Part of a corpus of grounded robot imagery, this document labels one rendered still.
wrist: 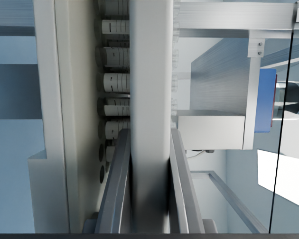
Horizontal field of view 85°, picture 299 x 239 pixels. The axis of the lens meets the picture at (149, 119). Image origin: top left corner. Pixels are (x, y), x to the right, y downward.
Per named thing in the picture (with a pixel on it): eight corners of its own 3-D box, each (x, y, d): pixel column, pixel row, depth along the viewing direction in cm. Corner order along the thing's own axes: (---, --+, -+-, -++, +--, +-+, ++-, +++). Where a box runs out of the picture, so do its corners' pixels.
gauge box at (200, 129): (177, 150, 49) (242, 150, 49) (178, 115, 47) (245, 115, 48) (167, 133, 71) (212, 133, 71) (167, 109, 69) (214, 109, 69)
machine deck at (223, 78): (239, 150, 49) (252, 150, 49) (250, 14, 44) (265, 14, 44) (187, 120, 111) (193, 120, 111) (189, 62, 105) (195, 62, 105)
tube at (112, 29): (72, 23, 12) (176, 26, 12) (73, 42, 12) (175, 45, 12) (63, 14, 10) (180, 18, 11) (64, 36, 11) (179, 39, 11)
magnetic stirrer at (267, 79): (247, 137, 52) (275, 137, 52) (253, 68, 49) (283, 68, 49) (219, 126, 72) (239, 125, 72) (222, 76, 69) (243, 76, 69)
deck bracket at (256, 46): (248, 56, 45) (264, 56, 45) (249, 37, 44) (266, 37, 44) (246, 57, 45) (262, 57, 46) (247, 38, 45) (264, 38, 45)
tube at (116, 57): (73, 49, 12) (175, 51, 12) (74, 68, 12) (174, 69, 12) (65, 43, 11) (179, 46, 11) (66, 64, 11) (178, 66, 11)
